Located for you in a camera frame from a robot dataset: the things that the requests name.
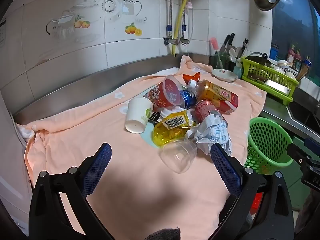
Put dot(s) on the patterned ceramic bowl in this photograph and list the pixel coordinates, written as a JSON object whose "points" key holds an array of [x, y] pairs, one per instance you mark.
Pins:
{"points": [[283, 63]]}

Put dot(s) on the person's grey trouser leg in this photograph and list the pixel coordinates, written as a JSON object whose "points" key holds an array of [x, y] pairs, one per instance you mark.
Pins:
{"points": [[163, 233]]}

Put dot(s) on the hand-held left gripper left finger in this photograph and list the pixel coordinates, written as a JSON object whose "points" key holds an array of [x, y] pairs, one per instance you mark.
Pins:
{"points": [[100, 166]]}

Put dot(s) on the yellow plastic bag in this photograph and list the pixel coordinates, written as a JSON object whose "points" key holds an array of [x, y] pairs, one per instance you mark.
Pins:
{"points": [[170, 132]]}

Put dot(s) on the green cabinet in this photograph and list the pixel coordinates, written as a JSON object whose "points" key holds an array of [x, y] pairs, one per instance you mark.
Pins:
{"points": [[296, 185]]}

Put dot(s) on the window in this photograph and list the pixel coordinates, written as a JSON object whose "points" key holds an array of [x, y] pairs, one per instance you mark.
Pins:
{"points": [[295, 17]]}

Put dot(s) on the white paper cup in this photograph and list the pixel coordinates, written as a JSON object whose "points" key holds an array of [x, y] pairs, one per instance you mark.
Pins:
{"points": [[137, 115]]}

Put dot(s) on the white blue wrapper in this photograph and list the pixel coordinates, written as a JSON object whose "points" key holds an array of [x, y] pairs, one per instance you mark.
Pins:
{"points": [[212, 132]]}

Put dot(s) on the white plate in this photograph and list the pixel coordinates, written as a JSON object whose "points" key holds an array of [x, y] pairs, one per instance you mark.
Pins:
{"points": [[223, 75]]}

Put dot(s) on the green dish rack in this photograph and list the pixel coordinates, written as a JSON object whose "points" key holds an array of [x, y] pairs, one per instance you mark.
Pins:
{"points": [[280, 92]]}

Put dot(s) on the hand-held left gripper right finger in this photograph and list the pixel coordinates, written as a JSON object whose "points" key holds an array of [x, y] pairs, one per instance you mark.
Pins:
{"points": [[225, 167]]}

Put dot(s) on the small black packet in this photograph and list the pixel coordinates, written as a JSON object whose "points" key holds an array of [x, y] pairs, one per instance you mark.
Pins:
{"points": [[154, 117]]}

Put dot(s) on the blue can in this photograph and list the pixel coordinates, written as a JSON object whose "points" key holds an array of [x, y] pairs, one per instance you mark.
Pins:
{"points": [[187, 100]]}

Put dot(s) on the white ruffled wrapper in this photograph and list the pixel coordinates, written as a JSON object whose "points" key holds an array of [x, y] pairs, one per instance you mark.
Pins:
{"points": [[172, 112]]}

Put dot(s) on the stainless steel sink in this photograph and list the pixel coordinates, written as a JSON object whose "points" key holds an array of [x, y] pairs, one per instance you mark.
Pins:
{"points": [[300, 115]]}

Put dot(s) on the dark green jar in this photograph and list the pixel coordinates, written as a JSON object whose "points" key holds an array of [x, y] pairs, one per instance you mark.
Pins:
{"points": [[298, 60]]}

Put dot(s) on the orange snack packet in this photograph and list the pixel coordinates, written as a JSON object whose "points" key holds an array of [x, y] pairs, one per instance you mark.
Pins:
{"points": [[191, 77]]}

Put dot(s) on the pink bottle brush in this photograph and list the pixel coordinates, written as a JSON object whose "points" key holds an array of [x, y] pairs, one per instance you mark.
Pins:
{"points": [[214, 44]]}

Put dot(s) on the bundle of chopsticks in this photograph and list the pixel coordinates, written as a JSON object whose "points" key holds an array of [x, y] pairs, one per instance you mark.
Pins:
{"points": [[303, 70]]}

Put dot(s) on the amber tea bottle red label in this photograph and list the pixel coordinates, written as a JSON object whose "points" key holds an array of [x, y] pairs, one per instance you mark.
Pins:
{"points": [[217, 95]]}

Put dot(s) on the jar with white label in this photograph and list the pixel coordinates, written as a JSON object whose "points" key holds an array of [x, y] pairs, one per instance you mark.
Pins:
{"points": [[291, 55]]}

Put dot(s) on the red cup with clear lid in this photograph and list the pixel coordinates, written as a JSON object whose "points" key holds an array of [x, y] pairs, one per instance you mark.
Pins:
{"points": [[160, 95]]}

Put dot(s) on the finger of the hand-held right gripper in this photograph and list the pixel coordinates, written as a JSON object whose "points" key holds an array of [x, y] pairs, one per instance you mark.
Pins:
{"points": [[311, 143], [297, 152]]}

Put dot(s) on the white ladle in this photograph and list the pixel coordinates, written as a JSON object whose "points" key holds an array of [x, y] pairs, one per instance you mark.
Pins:
{"points": [[232, 53]]}

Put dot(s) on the green perforated basket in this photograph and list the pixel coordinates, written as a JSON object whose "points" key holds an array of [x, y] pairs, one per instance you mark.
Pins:
{"points": [[267, 142]]}

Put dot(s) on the red plastic stool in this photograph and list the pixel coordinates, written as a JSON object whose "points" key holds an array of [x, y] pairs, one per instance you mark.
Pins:
{"points": [[257, 201]]}

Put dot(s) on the white bowl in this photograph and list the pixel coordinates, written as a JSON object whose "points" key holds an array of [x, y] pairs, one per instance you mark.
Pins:
{"points": [[290, 75]]}

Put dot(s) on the peach flower print towel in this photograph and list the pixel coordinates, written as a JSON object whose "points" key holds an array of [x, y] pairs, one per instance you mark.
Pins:
{"points": [[87, 120]]}

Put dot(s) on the dark metal wok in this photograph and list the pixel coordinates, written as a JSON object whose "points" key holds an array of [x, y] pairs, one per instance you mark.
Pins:
{"points": [[257, 59]]}

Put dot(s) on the white appliance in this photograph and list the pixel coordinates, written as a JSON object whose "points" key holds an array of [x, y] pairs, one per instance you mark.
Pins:
{"points": [[12, 167]]}

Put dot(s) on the red patterned can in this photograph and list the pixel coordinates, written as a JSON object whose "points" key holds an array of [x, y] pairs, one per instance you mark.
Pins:
{"points": [[203, 110]]}

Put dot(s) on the light blue bottle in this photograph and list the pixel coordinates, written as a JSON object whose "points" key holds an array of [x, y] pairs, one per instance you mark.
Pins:
{"points": [[238, 70]]}

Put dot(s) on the blue container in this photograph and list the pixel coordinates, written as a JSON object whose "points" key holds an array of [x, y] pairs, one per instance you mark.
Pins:
{"points": [[274, 52]]}

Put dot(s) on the clear plastic cup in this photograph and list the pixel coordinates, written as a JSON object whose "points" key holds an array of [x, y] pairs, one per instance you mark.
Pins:
{"points": [[175, 156]]}

